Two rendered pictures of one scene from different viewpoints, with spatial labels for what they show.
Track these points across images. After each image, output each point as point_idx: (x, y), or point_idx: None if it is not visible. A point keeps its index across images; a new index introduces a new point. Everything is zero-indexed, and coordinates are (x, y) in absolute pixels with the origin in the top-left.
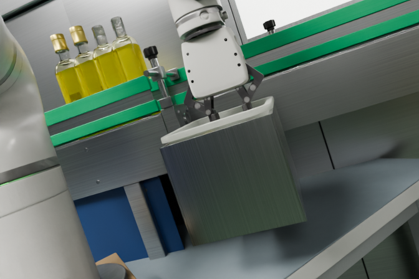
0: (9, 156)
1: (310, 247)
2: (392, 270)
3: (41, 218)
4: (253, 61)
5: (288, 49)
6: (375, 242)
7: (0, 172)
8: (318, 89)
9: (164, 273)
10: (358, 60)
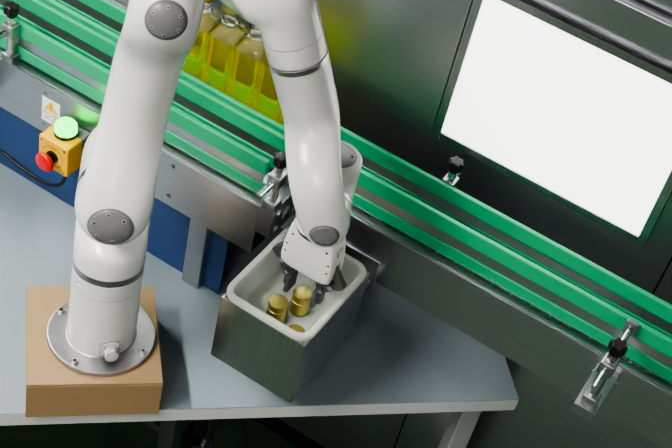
0: (117, 275)
1: (305, 395)
2: (437, 415)
3: (119, 309)
4: (392, 208)
5: (430, 229)
6: None
7: (108, 281)
8: (428, 284)
9: (186, 314)
10: (475, 296)
